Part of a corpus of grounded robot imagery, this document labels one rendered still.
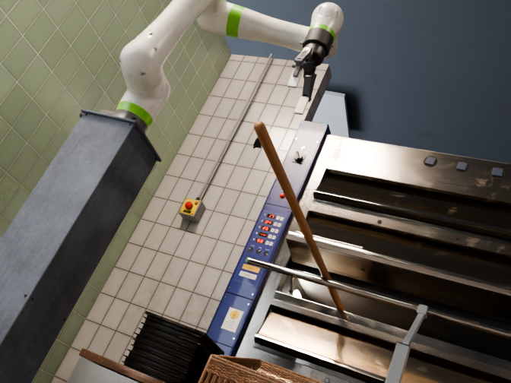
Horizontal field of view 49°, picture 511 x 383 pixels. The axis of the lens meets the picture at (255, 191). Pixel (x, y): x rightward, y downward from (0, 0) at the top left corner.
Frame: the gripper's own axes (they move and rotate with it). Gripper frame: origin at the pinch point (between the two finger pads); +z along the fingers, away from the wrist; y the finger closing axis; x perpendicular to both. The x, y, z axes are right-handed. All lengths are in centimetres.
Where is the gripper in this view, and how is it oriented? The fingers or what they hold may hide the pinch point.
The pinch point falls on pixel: (296, 98)
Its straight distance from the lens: 179.9
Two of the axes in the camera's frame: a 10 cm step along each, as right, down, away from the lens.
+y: -2.2, -4.9, -8.5
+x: 9.1, 2.0, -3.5
